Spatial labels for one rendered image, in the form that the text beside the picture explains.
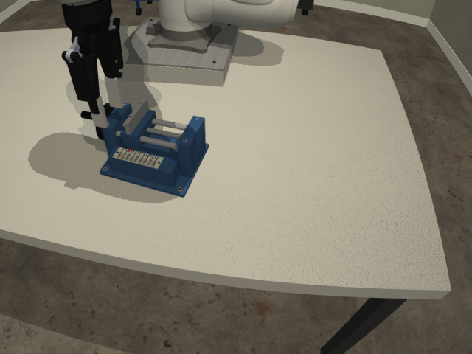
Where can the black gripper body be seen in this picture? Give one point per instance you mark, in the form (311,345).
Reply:
(82,21)

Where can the blue bench vise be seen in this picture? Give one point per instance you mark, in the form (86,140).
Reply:
(151,165)

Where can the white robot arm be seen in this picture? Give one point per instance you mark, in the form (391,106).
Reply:
(185,23)

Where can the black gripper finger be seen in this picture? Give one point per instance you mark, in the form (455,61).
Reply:
(87,85)
(112,50)

